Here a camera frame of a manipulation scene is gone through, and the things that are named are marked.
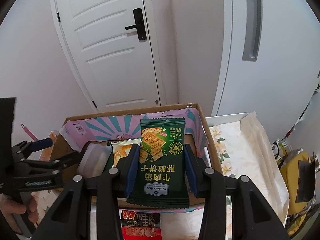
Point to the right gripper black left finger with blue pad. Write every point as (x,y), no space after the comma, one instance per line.
(69,217)

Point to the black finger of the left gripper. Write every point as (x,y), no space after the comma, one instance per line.
(35,167)

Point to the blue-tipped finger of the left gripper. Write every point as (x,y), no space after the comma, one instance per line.
(24,149)

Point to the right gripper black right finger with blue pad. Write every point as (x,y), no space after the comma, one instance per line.
(252,215)

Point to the clear plastic packet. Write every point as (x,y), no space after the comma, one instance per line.
(94,160)

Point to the red black snack packet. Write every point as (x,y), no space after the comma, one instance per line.
(140,225)

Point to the orange chiffon cake packet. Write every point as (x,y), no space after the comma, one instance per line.
(121,149)

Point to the dark green cracker packet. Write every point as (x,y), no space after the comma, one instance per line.
(160,180)

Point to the person's left hand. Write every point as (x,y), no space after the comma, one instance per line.
(10,207)

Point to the cardboard box pink lining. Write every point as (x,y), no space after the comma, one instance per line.
(121,125)

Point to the yellow stool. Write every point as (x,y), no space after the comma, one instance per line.
(299,175)

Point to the white panel door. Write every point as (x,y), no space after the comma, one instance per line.
(114,69)

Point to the white sliding wardrobe door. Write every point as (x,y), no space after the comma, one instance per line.
(280,84)

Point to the pink handled tool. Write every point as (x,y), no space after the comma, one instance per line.
(29,133)

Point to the black door handle lock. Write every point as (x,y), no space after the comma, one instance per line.
(139,24)

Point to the grey recessed door handle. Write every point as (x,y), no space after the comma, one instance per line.
(254,20)

